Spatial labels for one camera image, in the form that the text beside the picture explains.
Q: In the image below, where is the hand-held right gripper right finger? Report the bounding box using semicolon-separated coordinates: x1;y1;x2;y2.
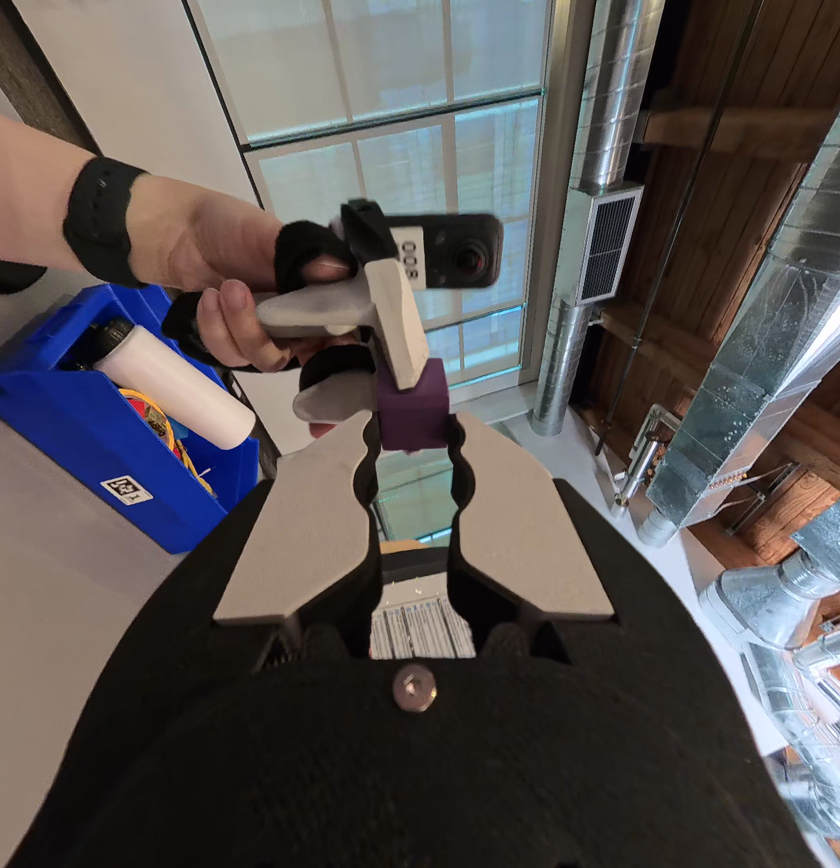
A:
447;411;615;623

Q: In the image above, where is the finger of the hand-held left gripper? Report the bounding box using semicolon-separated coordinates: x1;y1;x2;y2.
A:
363;260;432;392

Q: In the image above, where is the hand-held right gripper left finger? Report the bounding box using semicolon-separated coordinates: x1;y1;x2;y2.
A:
213;410;383;626

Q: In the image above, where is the purple cube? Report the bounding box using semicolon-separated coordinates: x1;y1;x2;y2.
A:
377;358;452;454

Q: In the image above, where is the person's left forearm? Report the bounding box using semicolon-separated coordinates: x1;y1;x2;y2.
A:
0;107;97;274

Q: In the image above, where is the person's left hand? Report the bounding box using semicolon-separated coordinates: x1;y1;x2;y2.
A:
125;176;358;373

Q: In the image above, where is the white ribbed panel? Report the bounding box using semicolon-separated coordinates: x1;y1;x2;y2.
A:
369;576;476;660

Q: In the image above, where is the small metal pipe fitting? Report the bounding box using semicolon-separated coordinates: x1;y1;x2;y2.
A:
613;403;683;518

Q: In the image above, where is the metal air vent grille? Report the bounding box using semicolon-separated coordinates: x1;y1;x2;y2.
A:
554;186;645;310

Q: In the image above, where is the large paned window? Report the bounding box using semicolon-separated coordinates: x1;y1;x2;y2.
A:
183;0;558;402

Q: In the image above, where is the white cylinder with black cap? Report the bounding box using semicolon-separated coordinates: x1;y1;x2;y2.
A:
88;319;257;450

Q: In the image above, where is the black ceiling pipe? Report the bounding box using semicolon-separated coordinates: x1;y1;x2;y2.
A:
595;0;768;457

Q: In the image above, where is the blue plastic bin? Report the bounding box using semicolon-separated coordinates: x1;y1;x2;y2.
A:
0;283;261;556

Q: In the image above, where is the branching metal ductwork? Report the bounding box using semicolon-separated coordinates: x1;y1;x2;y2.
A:
698;488;840;842

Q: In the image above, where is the black wristband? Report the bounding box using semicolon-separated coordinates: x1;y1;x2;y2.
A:
62;157;151;289

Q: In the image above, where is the yellow cable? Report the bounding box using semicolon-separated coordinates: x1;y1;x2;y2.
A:
118;388;219;491

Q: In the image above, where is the round metal duct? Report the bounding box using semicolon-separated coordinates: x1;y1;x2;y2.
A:
531;0;665;438

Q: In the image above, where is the rectangular metal duct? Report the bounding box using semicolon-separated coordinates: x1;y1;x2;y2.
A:
647;88;840;531

